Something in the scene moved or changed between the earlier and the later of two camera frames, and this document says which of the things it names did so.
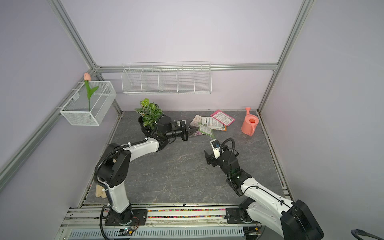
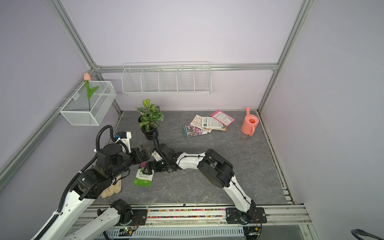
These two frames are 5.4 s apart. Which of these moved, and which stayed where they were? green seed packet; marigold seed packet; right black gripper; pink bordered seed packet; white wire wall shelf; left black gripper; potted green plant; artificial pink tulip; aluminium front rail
Moved: green seed packet; right black gripper; left black gripper
Stayed: pink bordered seed packet; white wire wall shelf; marigold seed packet; potted green plant; artificial pink tulip; aluminium front rail
